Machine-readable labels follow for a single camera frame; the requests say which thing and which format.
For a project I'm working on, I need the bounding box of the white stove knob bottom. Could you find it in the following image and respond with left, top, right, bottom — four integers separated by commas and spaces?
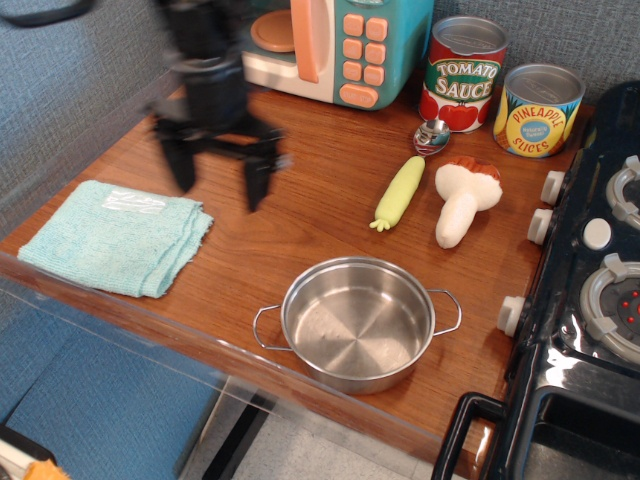
497, 296, 525, 337

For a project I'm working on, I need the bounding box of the clear acrylic barrier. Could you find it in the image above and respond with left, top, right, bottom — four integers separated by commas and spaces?
1, 255, 440, 479

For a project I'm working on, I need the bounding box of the teal toy microwave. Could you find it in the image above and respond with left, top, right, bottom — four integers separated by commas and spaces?
243, 1, 434, 111

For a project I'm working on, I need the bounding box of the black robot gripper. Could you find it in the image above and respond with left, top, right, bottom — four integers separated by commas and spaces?
150, 59, 291, 212

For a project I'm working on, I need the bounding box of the white brown plush mushroom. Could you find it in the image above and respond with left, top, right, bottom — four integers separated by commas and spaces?
435, 156, 503, 249

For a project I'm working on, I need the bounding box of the white stove knob middle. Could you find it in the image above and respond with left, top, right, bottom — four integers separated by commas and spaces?
527, 209, 553, 245

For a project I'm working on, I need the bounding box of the stainless steel pot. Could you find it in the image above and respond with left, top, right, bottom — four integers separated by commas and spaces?
274, 256, 442, 395

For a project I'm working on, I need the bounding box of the light blue folded towel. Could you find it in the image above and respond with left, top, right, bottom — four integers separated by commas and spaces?
17, 180, 214, 299

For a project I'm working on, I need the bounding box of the white stove knob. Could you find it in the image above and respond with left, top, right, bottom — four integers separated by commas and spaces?
540, 170, 565, 206
497, 296, 525, 337
527, 209, 553, 245

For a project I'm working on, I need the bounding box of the black toy stove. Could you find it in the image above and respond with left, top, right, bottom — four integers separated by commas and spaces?
432, 81, 639, 479

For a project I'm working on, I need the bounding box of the orange microwave turntable plate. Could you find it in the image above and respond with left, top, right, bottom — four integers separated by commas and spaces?
250, 9, 295, 53

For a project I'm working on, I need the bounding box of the tomato sauce can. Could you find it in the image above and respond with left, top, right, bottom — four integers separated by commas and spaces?
419, 16, 509, 133

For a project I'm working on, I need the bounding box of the white stove knob top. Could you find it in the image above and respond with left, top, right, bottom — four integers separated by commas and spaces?
540, 170, 565, 206

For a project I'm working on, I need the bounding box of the orange fuzzy object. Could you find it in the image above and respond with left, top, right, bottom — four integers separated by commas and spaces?
23, 460, 71, 480

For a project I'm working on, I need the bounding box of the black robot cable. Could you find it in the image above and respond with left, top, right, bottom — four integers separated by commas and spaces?
0, 0, 96, 29

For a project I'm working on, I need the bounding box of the spoon with green handle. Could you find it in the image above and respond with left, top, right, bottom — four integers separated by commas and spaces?
369, 120, 451, 232

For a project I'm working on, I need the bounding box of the pineapple slices can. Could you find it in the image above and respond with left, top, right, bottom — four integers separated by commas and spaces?
493, 63, 585, 159

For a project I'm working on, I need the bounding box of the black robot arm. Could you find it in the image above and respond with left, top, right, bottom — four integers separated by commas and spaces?
151, 1, 286, 212

